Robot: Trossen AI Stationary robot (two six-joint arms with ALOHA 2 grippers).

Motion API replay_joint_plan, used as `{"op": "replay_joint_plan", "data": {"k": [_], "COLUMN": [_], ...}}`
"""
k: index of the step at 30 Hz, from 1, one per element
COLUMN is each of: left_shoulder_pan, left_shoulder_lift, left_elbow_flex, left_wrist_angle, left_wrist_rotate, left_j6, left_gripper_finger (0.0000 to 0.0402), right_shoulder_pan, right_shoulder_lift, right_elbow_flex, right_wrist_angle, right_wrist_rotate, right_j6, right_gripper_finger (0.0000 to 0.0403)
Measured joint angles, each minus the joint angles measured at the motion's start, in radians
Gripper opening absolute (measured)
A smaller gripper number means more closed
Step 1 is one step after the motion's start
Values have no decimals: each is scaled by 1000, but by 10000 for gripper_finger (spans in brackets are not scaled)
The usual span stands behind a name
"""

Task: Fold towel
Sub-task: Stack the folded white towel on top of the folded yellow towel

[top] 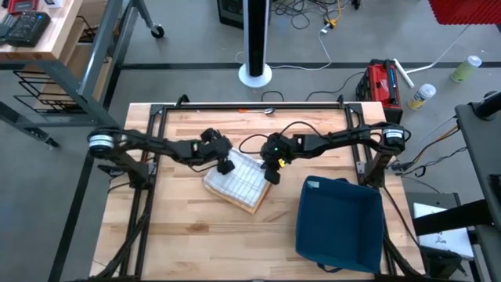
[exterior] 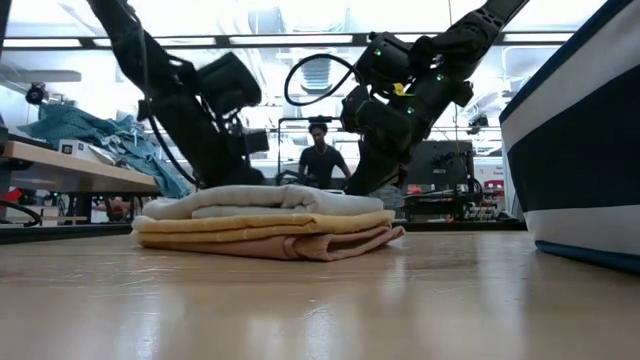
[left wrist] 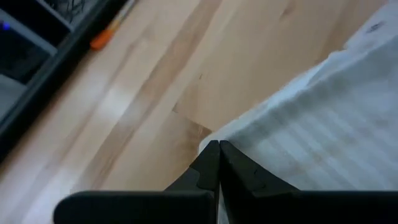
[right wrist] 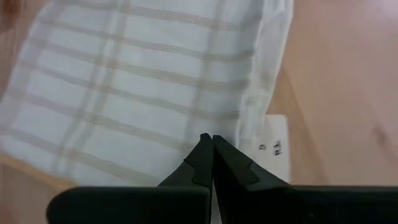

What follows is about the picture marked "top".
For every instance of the white waffle towel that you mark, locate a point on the white waffle towel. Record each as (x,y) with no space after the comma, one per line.
(242,180)

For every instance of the red and black toolbox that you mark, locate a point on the red and black toolbox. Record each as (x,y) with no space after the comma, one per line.
(381,86)

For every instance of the black box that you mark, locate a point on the black box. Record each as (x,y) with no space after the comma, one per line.
(231,13)

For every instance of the white tube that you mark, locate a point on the white tube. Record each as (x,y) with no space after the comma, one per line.
(403,73)

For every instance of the navy and white fabric basket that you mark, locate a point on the navy and white fabric basket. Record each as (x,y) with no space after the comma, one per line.
(340,223)

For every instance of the black metal table frame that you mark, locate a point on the black metal table frame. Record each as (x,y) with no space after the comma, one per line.
(254,105)

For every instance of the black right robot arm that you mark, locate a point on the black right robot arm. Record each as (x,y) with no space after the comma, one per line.
(340,139)

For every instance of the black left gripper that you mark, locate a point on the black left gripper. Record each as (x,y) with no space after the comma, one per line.
(226,167)

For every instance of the grey desk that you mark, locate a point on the grey desk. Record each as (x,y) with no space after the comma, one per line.
(481,149)

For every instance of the yellow towel with white lines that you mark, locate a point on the yellow towel with white lines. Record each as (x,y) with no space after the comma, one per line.
(250,209)

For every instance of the white and black tower stand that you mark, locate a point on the white and black tower stand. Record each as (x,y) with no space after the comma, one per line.
(256,39)

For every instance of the small white box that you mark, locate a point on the small white box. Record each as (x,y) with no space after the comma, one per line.
(52,3)

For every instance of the red flat device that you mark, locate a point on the red flat device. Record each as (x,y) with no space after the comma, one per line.
(23,4)

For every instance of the white and yellow spray can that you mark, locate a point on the white and yellow spray can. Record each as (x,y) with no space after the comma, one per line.
(422,96)

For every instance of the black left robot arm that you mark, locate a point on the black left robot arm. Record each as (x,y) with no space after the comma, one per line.
(156,147)

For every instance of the green bottle with white cap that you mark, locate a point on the green bottle with white cap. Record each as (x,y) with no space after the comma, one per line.
(465,69)

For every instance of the black keypad device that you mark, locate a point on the black keypad device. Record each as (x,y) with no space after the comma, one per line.
(27,28)

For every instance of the wooden workbench with grey frame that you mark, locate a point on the wooden workbench with grey frame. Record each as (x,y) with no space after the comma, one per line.
(47,39)

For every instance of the red panel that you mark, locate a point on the red panel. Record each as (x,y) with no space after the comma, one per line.
(466,11)

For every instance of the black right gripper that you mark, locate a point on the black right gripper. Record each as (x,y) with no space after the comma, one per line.
(272,174)

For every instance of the white paper sheet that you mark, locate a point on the white paper sheet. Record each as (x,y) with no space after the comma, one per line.
(442,239)

